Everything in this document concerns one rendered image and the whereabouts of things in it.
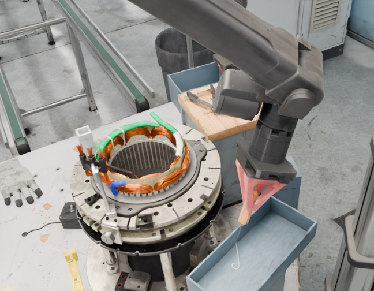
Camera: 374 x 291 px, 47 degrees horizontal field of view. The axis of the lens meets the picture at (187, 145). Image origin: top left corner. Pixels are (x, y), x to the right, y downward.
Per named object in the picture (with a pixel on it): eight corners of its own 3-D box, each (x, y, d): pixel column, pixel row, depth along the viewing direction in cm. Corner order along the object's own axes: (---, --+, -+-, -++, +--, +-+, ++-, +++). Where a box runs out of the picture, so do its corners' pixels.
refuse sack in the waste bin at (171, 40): (151, 84, 282) (144, 34, 259) (202, 66, 294) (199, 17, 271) (177, 113, 255) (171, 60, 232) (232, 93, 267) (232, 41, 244)
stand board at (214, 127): (178, 101, 119) (177, 94, 117) (239, 83, 123) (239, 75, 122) (208, 143, 104) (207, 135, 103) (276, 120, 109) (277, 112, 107)
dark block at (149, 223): (139, 222, 82) (137, 214, 81) (152, 219, 83) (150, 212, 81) (139, 230, 81) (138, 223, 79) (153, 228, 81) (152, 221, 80)
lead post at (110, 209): (107, 219, 81) (94, 174, 74) (105, 208, 83) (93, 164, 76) (116, 216, 82) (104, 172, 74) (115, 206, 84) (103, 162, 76)
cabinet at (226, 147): (186, 170, 135) (178, 101, 119) (239, 152, 140) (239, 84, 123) (212, 213, 121) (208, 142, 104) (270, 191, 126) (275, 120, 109)
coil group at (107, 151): (103, 152, 95) (98, 137, 92) (124, 145, 96) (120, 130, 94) (107, 163, 92) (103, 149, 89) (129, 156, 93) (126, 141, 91)
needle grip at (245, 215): (236, 220, 72) (246, 190, 70) (242, 218, 74) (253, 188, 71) (243, 226, 71) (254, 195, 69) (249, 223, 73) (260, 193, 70)
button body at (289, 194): (265, 250, 111) (270, 181, 94) (258, 228, 116) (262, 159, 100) (292, 246, 111) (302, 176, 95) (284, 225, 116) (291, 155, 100)
